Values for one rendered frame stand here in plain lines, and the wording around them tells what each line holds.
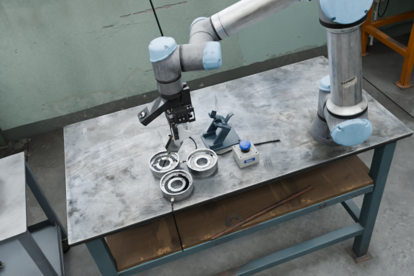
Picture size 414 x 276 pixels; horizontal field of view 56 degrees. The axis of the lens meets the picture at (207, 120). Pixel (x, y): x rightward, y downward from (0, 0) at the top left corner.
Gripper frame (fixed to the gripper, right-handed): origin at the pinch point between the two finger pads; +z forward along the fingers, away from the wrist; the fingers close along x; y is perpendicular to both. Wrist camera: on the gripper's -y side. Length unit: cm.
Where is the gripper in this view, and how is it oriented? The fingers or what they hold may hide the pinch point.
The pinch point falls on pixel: (175, 141)
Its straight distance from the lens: 126.1
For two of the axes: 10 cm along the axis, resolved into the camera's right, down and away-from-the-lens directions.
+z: 1.1, 7.7, 6.3
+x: -3.3, -5.7, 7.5
